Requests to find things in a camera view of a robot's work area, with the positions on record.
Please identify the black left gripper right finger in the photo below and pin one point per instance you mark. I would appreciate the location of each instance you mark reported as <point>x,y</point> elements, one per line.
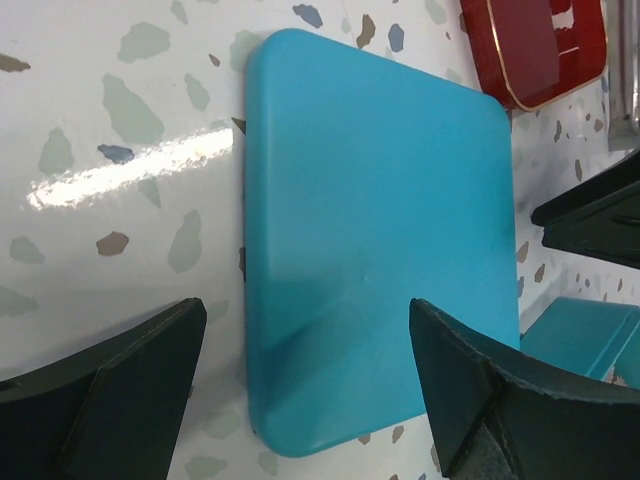
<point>496,413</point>

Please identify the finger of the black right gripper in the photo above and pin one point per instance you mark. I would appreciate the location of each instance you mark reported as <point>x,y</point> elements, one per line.
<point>598,218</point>

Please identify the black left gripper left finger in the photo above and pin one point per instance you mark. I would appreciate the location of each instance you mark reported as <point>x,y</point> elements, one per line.
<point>111,411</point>

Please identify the teal tin box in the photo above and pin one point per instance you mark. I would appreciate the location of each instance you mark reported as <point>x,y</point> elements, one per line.
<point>591,338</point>

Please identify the metal tongs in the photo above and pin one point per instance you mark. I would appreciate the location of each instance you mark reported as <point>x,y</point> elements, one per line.
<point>623,74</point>

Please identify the teal tin lid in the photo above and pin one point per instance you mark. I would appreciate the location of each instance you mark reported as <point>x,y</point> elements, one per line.
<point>367,184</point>

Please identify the red lacquer tray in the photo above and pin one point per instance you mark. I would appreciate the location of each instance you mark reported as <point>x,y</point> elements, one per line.
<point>528,54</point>

